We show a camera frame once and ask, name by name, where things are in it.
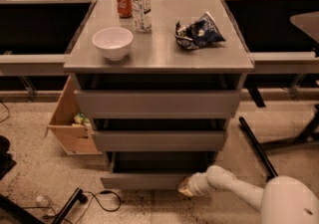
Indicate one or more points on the yellowish padded gripper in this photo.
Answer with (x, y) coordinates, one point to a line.
(195, 182)

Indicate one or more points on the grey bottom drawer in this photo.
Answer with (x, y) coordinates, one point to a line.
(155, 170)

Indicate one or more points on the grey drawer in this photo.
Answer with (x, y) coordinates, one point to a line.
(190, 140)
(158, 104)
(155, 170)

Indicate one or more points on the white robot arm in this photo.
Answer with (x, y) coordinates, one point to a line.
(283, 200)

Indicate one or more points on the grey middle drawer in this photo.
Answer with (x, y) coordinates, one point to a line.
(190, 140)

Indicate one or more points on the grey drawer cabinet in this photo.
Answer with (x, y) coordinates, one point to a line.
(156, 62)

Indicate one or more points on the grey top drawer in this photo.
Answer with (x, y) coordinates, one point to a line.
(158, 104)

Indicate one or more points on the black stand leg left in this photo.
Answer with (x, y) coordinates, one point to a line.
(77, 196)

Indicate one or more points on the cardboard box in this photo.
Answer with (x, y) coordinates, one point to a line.
(74, 138)

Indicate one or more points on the green item in box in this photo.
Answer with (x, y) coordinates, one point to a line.
(79, 118)

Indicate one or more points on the black stand base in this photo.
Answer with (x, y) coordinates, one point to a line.
(309, 134)

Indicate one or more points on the blue crumpled chip bag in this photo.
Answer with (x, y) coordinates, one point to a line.
(198, 34)

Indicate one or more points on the white bowl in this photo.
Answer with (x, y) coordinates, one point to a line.
(113, 43)

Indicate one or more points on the clear plastic water bottle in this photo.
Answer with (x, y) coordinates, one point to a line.
(142, 13)

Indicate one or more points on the orange soda can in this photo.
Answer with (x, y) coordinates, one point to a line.
(124, 8)

